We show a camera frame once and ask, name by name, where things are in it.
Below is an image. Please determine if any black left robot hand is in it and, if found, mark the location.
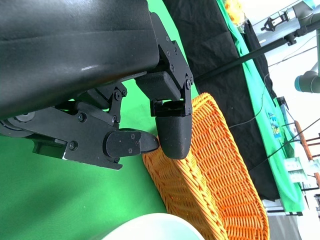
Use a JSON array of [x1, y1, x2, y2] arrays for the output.
[[0, 0, 195, 171]]

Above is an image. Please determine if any pale green bowl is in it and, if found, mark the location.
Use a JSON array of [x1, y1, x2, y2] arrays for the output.
[[99, 212, 206, 240]]

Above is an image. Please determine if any orange wicker basket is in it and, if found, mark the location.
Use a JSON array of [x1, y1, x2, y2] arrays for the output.
[[141, 92, 270, 240]]

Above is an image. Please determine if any black backdrop cloth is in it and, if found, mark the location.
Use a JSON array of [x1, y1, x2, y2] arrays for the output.
[[162, 0, 283, 201]]

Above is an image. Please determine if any green tablecloth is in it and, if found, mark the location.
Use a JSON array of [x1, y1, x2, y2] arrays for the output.
[[0, 0, 201, 240]]

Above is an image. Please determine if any bag of yellow toys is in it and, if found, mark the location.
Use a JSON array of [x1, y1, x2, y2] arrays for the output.
[[223, 0, 247, 26]]

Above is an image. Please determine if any black metal pole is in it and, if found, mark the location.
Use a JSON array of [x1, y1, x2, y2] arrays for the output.
[[194, 19, 320, 83]]

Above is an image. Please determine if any green cloth with sticker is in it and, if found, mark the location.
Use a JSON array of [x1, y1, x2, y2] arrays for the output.
[[216, 0, 305, 216]]

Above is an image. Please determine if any thin grey cable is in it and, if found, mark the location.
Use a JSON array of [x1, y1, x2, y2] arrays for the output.
[[228, 66, 273, 130]]

